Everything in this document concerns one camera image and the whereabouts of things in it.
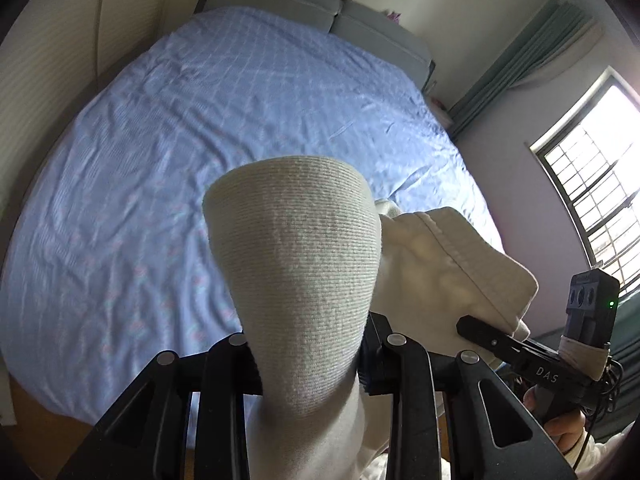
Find white curtain pelmet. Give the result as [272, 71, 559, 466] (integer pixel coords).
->
[515, 19, 607, 88]

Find white pants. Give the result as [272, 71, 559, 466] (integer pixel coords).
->
[202, 156, 538, 480]

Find person's right hand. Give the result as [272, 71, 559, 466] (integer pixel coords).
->
[522, 386, 587, 457]

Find window with metal grille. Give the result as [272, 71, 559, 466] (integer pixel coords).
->
[529, 66, 640, 295]

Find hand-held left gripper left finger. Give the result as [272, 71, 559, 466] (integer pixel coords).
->
[57, 332, 263, 480]

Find black cable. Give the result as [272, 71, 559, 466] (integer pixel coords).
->
[570, 355, 626, 472]

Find beige padded headboard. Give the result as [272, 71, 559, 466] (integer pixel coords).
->
[0, 0, 178, 221]

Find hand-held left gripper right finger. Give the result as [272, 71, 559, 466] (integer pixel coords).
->
[357, 312, 576, 480]

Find person's right forearm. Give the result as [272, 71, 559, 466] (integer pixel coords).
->
[565, 427, 640, 480]

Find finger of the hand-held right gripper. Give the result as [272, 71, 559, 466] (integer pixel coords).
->
[456, 315, 532, 362]

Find bed with blue sheet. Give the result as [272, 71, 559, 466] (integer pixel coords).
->
[0, 5, 506, 426]

